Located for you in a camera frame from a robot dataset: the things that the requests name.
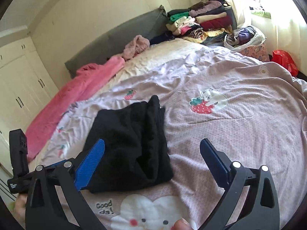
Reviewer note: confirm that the left hand red nails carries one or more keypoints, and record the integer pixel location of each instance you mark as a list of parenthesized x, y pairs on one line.
[(20, 207)]

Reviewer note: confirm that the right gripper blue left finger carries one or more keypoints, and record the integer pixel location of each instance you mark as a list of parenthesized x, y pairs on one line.
[(88, 165)]

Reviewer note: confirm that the red plastic bag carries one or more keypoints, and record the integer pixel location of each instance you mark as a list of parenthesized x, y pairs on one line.
[(284, 59)]

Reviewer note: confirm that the right hand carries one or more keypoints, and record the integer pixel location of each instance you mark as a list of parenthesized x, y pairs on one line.
[(181, 224)]

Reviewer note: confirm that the dusty pink knitted garment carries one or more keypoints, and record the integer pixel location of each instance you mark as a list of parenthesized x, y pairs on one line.
[(138, 45)]

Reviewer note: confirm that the floral storage box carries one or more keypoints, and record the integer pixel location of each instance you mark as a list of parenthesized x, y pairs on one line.
[(258, 52)]

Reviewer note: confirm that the white built-in wardrobe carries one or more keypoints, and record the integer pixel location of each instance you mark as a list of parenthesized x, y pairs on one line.
[(26, 88)]

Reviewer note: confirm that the pink fleece blanket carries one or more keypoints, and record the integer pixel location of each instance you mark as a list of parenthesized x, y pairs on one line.
[(89, 79)]

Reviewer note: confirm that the dark navy garment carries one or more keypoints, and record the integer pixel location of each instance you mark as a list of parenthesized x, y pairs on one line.
[(164, 37)]

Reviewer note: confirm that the grey padded headboard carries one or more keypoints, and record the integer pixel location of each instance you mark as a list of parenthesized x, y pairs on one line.
[(149, 25)]

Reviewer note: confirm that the white bag with clothes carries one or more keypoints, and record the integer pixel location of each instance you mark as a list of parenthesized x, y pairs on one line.
[(243, 38)]

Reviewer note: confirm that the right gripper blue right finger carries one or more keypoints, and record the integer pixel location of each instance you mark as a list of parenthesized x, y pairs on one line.
[(217, 162)]

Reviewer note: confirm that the lilac strawberry print quilt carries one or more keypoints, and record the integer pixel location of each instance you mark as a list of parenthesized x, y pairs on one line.
[(254, 112)]

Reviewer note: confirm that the black sweater with orange patch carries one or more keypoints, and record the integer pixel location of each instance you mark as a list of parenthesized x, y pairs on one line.
[(136, 151)]

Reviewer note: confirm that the lime green jacket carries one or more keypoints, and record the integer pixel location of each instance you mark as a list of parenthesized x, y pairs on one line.
[(11, 207)]

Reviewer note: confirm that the stack of folded clothes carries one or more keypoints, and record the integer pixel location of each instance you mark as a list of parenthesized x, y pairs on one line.
[(206, 23)]

